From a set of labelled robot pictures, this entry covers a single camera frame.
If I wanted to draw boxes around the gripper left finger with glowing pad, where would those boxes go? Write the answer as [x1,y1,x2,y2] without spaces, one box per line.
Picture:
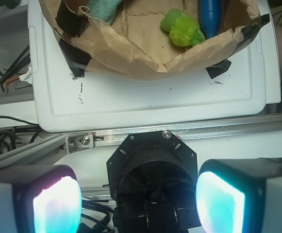
[0,165,82,233]

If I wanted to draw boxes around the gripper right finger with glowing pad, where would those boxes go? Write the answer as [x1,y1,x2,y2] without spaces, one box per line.
[196,158,282,233]

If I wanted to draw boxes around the green plush animal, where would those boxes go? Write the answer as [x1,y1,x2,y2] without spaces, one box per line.
[160,9,206,47]

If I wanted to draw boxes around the white plastic tray lid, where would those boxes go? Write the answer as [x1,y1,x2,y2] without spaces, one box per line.
[28,0,281,132]

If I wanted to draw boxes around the brown paper bag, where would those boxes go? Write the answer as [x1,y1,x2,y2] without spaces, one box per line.
[39,0,270,81]

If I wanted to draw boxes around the blue cylindrical bottle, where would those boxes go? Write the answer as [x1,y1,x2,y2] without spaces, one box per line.
[199,0,221,39]

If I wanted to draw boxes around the teal towel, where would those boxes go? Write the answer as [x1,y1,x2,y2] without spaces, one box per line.
[86,0,122,25]

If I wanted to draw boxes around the aluminium frame rail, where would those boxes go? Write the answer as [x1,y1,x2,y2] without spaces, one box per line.
[0,113,282,166]

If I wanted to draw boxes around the black cable bundle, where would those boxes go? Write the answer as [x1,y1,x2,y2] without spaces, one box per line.
[0,110,43,161]

